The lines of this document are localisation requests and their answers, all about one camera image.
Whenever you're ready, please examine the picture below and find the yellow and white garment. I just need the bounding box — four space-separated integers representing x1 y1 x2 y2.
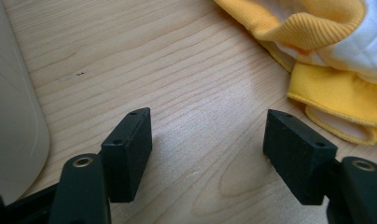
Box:
213 0 377 146

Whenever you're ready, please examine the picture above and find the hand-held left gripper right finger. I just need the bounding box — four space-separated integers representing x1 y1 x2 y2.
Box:
262 108 377 224

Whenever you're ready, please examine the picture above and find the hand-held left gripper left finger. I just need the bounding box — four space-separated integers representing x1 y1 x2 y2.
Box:
48 106 153 224

